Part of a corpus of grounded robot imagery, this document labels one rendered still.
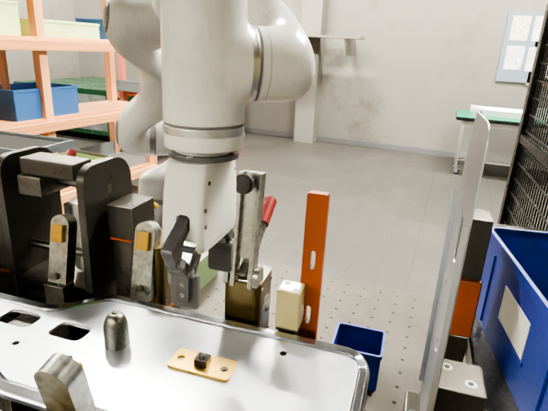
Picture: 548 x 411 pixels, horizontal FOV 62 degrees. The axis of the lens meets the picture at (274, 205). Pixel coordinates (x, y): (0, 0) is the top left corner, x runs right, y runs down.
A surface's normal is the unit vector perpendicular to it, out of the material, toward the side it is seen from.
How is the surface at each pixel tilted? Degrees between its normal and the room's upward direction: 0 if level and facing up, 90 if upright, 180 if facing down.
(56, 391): 102
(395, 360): 0
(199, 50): 90
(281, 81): 111
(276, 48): 62
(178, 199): 87
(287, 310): 90
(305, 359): 0
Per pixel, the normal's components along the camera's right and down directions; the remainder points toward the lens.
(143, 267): -0.28, 0.10
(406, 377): 0.05, -0.94
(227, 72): 0.41, 0.33
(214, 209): 0.93, 0.18
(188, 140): -0.22, 0.31
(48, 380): -0.30, 0.49
